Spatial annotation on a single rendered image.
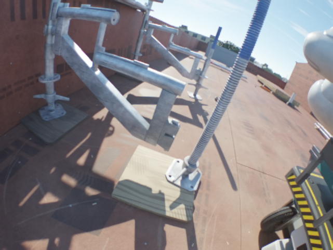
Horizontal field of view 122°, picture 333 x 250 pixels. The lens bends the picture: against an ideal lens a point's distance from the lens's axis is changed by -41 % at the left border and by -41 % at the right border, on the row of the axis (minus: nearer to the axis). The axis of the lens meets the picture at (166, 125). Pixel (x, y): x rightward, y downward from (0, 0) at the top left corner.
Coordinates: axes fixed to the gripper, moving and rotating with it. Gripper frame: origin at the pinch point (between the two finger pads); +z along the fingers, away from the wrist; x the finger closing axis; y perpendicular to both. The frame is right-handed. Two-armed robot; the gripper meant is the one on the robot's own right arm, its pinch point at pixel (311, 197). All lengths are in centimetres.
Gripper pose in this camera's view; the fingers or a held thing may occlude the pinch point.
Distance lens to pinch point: 44.4
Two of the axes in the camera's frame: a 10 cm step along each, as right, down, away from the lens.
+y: 9.5, 3.1, 0.3
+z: -2.8, 8.0, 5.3
